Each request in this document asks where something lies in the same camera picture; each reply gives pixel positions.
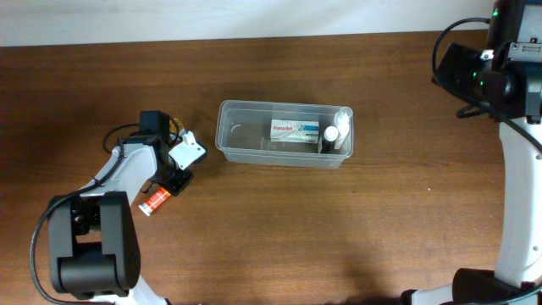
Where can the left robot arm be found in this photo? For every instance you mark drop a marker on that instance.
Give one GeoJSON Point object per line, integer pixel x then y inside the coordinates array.
{"type": "Point", "coordinates": [93, 248]}

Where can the dark bottle white cap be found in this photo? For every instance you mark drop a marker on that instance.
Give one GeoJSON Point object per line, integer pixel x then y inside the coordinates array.
{"type": "Point", "coordinates": [327, 140]}

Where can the orange tube white cap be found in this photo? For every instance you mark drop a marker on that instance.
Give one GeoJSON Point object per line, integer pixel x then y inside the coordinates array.
{"type": "Point", "coordinates": [154, 201]}

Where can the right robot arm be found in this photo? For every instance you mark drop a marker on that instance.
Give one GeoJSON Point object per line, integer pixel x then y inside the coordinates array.
{"type": "Point", "coordinates": [516, 278]}

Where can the small jar gold lid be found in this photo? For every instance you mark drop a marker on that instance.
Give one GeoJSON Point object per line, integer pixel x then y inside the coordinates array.
{"type": "Point", "coordinates": [179, 125]}

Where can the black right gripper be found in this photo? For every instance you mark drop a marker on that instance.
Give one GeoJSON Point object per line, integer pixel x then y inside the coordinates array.
{"type": "Point", "coordinates": [463, 59]}

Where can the white squeeze bottle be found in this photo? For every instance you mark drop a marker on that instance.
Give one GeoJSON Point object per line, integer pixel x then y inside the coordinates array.
{"type": "Point", "coordinates": [342, 121]}

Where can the white Panadol box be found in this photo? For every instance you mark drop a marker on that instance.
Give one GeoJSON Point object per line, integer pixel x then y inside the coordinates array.
{"type": "Point", "coordinates": [294, 131]}

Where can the clear plastic container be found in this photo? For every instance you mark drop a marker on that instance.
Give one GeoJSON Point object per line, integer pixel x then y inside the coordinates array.
{"type": "Point", "coordinates": [244, 134]}

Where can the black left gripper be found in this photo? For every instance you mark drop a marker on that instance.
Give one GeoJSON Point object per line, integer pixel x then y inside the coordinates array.
{"type": "Point", "coordinates": [174, 187]}

